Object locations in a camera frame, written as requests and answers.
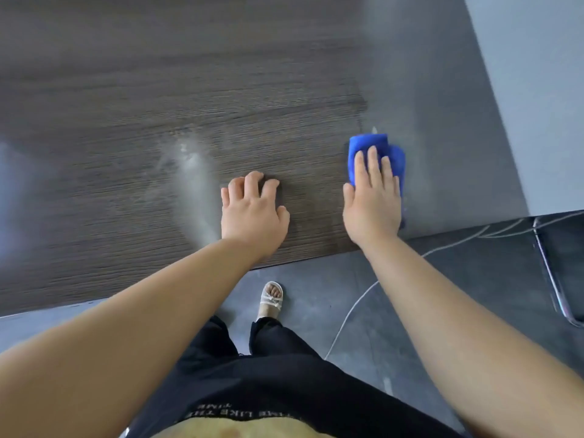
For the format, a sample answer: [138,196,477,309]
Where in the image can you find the person's right hand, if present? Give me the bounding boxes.
[342,145,405,249]

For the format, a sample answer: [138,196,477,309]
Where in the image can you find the person's left hand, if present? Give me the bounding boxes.
[220,171,291,266]

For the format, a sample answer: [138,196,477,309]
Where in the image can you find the person's right forearm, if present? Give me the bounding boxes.
[360,234,584,438]

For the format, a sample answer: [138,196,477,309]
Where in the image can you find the white sandal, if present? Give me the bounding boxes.
[257,281,284,322]

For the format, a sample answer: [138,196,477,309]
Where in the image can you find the white cable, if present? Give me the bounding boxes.
[323,210,584,361]

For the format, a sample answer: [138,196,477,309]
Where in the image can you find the person's left forearm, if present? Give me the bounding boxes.
[0,237,273,438]

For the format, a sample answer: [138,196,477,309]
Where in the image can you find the black printed shirt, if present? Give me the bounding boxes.
[118,353,462,438]

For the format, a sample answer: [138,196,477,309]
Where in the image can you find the black trousers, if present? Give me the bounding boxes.
[196,315,347,374]

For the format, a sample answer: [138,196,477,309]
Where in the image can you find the blue cleaning cloth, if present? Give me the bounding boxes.
[349,133,407,231]

